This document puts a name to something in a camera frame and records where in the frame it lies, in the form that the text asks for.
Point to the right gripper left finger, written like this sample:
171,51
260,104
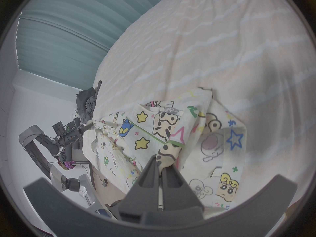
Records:
144,194

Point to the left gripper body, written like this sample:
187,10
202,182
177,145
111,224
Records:
74,134

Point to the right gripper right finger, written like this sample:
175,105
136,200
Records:
180,194

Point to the white printed pyjama top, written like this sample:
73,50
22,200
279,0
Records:
160,125

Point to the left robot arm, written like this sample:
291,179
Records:
29,137

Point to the pile of clothes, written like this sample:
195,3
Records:
86,102

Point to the blue-green curtain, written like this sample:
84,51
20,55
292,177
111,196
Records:
61,63
111,9

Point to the bed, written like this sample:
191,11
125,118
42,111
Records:
222,46

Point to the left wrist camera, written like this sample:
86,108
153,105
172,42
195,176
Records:
70,125

